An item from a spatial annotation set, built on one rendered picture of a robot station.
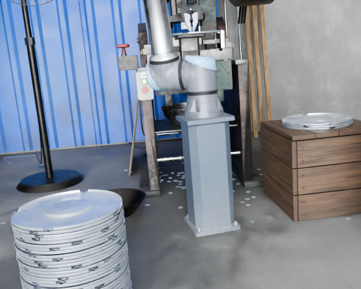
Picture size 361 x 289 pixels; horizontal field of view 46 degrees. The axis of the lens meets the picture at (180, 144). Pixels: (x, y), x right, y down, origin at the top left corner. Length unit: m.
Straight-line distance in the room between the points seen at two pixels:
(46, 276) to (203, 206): 0.72
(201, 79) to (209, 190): 0.42
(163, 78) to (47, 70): 2.06
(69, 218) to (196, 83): 0.72
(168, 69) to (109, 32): 1.93
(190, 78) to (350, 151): 0.69
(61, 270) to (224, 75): 1.36
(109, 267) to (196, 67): 0.79
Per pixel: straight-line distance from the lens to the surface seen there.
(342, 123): 1.81
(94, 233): 1.07
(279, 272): 1.41
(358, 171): 1.82
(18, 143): 3.71
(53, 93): 3.57
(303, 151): 1.69
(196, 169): 1.59
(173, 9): 2.28
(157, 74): 1.61
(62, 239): 1.06
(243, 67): 2.10
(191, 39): 2.18
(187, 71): 1.58
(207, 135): 1.57
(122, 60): 2.09
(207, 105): 1.57
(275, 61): 3.64
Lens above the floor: 0.68
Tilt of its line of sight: 12 degrees down
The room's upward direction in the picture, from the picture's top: 5 degrees counter-clockwise
